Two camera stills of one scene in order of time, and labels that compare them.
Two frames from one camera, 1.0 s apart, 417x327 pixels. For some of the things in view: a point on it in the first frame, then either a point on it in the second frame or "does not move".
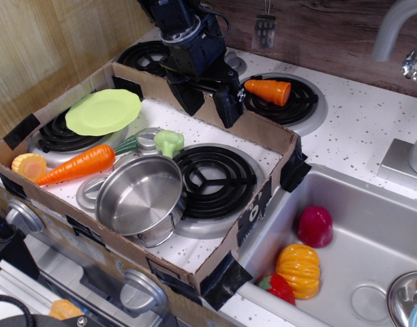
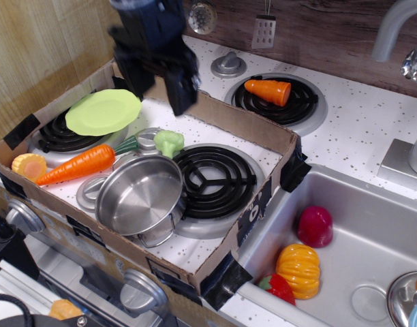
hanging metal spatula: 264,30 does not move
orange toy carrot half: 278,92 does not move
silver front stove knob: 88,191 does not move
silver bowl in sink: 402,298 does not move
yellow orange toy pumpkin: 299,263 does not move
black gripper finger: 191,99 -> 140,78
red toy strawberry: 279,287 does not move
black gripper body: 194,50 -> 153,44
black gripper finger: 229,101 -> 182,85
